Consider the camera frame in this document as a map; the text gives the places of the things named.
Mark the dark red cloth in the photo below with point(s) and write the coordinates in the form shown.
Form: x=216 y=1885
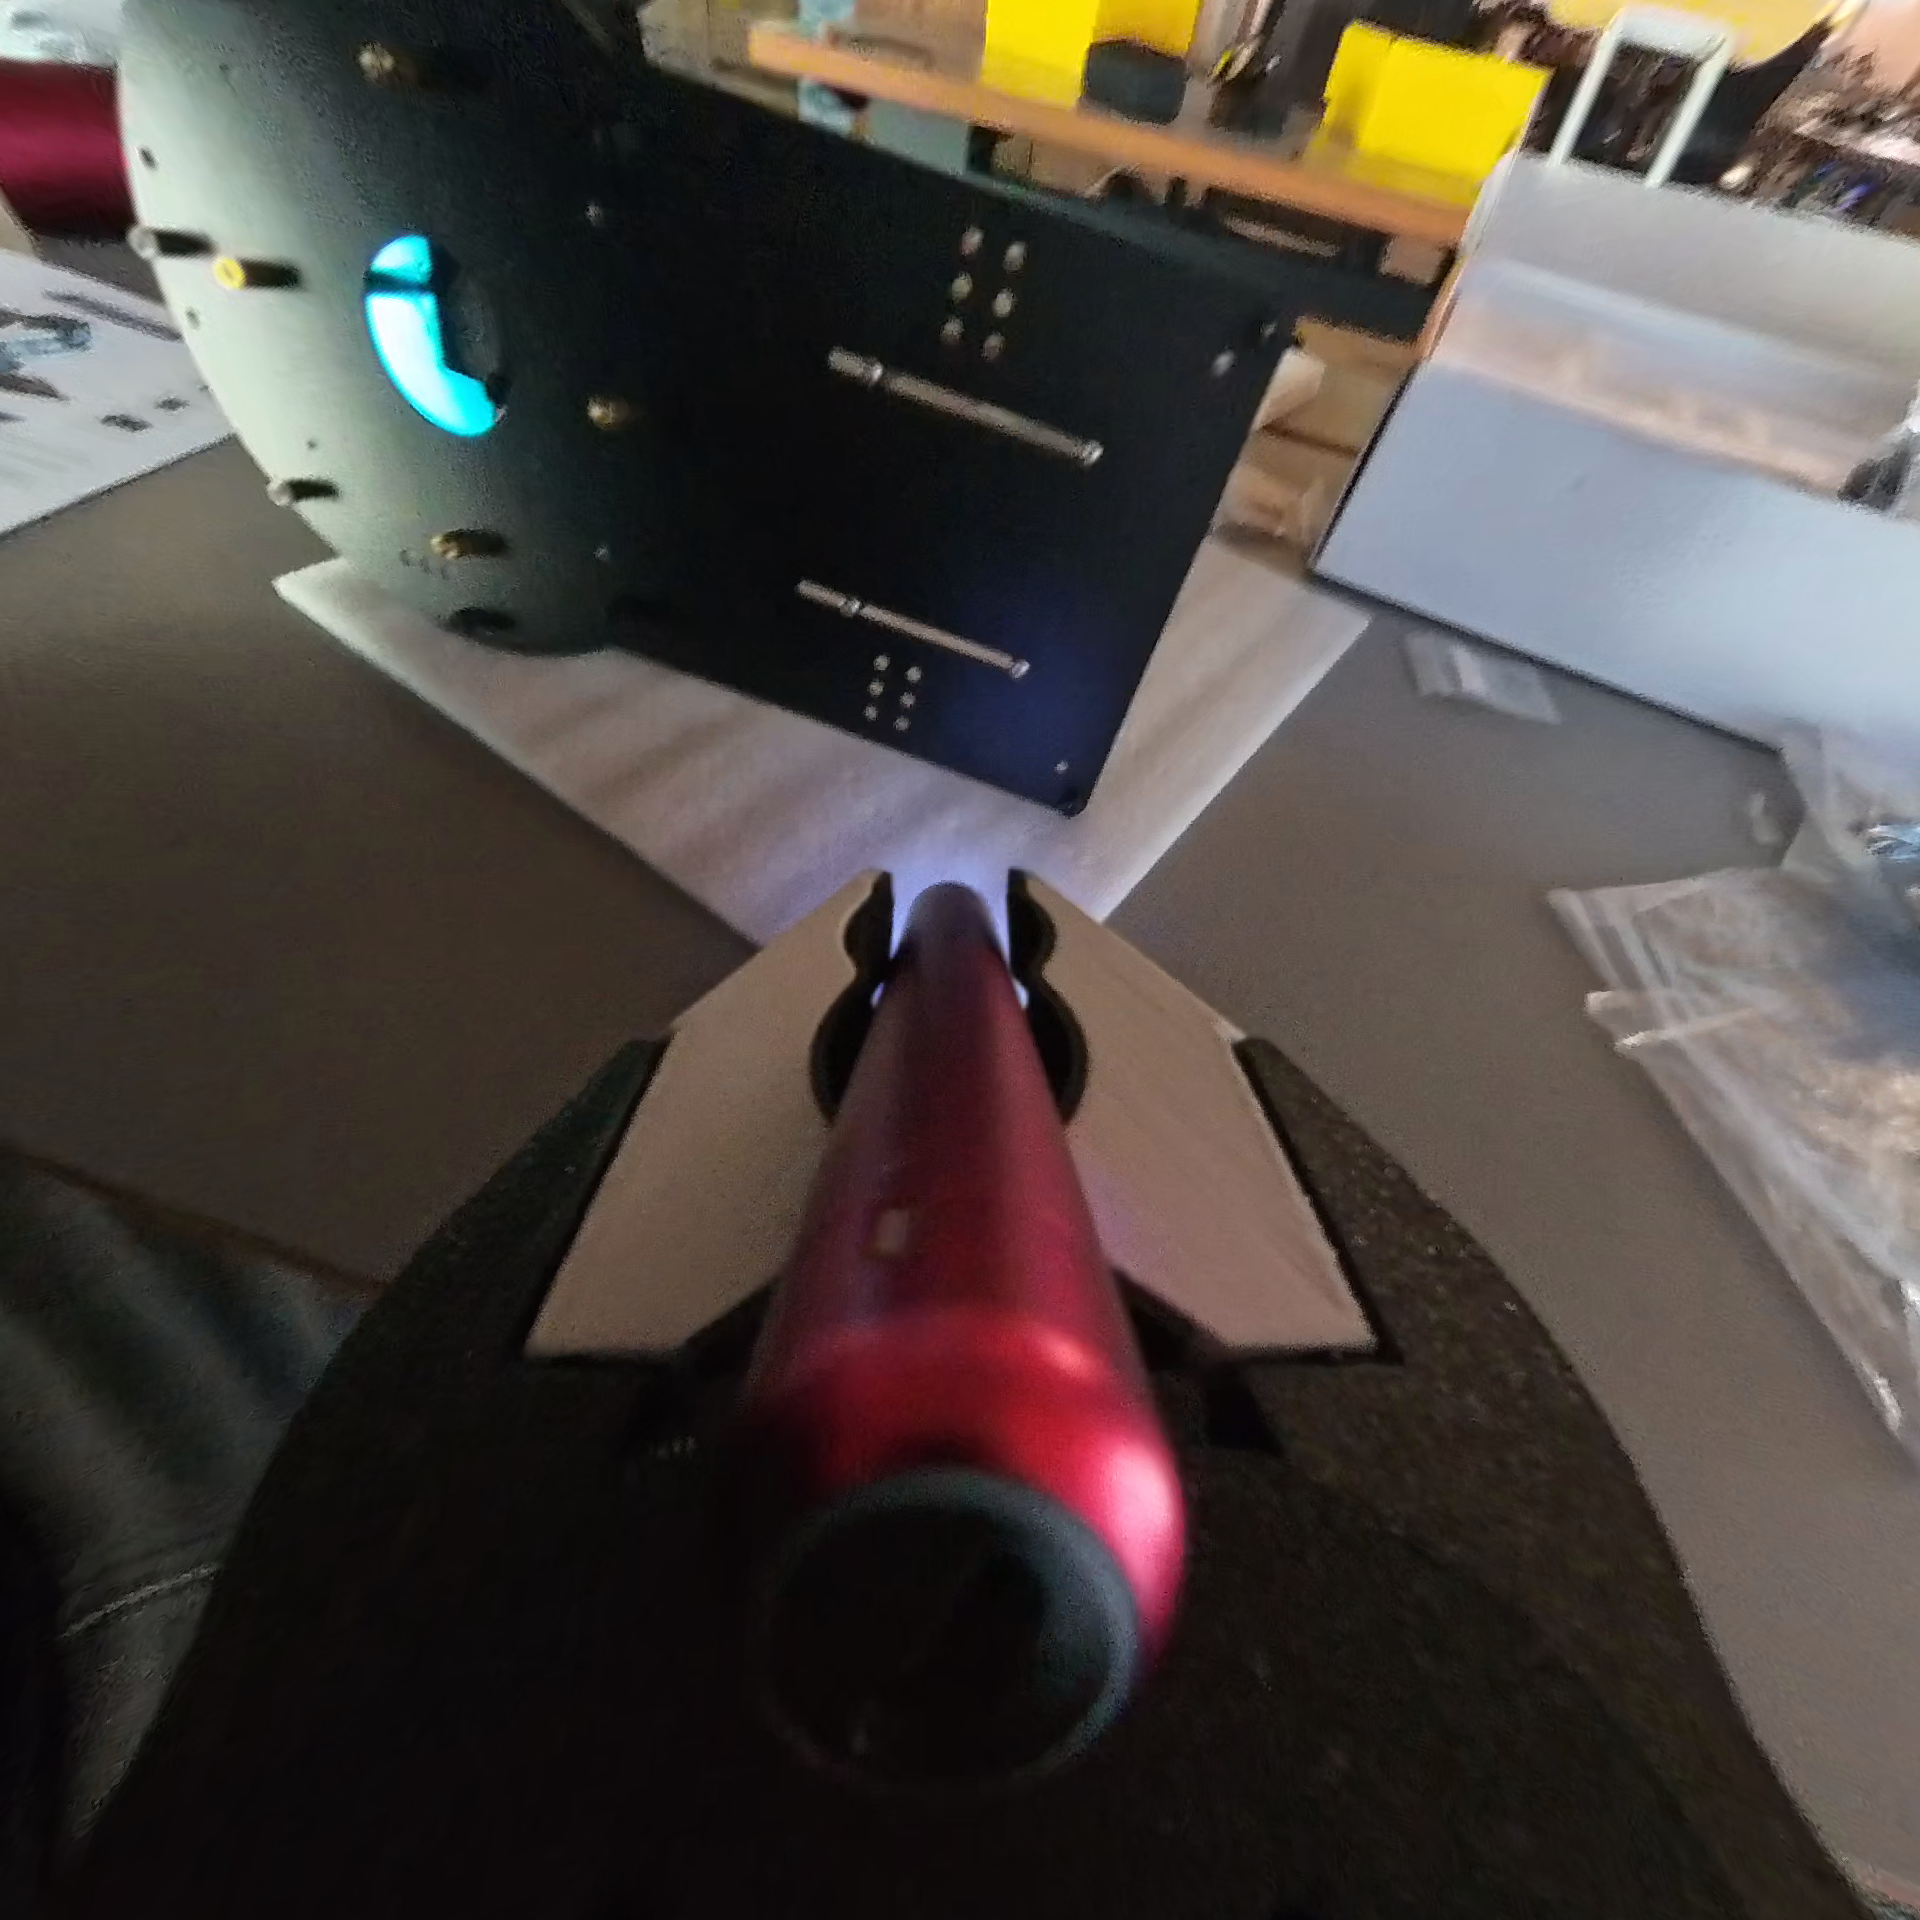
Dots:
x=60 y=143

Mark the black metal chassis plate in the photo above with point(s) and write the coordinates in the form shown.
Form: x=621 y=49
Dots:
x=720 y=450

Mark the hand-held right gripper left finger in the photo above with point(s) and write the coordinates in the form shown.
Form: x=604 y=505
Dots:
x=705 y=1172

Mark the small clear plastic bag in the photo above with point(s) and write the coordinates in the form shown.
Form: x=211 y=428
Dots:
x=1483 y=678

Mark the wooden shelf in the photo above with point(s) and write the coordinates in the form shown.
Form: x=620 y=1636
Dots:
x=1141 y=150

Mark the red electric screwdriver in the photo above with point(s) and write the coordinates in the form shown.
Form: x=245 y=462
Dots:
x=960 y=1276

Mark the black leather seat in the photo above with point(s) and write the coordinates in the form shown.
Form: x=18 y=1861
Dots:
x=135 y=1424

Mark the large clear plastic parts bag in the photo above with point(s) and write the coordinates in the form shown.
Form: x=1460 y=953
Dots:
x=1785 y=1079

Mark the white cardboard box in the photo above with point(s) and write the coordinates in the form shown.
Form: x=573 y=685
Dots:
x=1621 y=450

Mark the yellow box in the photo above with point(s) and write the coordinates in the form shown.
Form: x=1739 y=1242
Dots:
x=1440 y=113
x=1035 y=44

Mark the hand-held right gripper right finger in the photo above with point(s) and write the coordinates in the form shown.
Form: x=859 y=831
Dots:
x=1201 y=1185

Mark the printed instruction sheet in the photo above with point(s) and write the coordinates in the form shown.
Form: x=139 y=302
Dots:
x=82 y=390

